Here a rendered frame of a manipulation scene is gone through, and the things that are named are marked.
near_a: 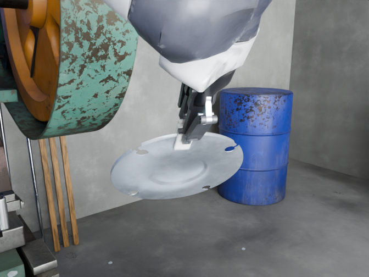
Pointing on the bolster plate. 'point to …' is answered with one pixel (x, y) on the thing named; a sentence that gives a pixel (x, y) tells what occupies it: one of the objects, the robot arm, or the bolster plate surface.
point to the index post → (4, 214)
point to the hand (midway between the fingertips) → (183, 134)
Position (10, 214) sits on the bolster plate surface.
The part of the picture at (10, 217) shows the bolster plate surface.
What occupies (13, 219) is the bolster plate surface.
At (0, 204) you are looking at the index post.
